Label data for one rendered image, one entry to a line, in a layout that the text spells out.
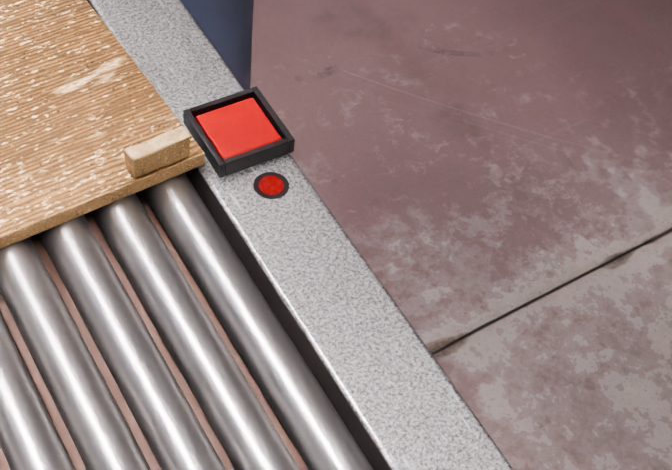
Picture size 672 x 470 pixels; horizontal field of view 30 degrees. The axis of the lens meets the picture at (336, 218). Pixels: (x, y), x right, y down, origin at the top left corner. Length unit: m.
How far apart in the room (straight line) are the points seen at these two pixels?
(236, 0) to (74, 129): 0.66
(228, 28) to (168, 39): 0.53
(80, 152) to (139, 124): 0.06
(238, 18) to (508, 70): 0.97
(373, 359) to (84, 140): 0.33
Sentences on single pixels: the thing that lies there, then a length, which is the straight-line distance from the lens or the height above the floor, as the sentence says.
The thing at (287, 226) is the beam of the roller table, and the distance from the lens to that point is 1.09.
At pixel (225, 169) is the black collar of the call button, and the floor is 0.92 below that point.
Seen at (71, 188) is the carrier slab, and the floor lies 0.94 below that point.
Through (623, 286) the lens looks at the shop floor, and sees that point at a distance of 2.31.
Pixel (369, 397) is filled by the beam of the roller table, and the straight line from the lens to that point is 1.00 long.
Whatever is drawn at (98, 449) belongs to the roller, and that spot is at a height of 0.92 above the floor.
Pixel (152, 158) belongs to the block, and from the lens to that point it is 1.09.
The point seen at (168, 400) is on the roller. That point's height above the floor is 0.92.
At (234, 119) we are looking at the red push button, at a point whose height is 0.93.
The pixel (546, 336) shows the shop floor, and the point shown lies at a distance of 2.20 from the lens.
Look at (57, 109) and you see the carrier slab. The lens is 1.16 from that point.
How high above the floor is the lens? 1.76
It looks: 50 degrees down
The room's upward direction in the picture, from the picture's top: 7 degrees clockwise
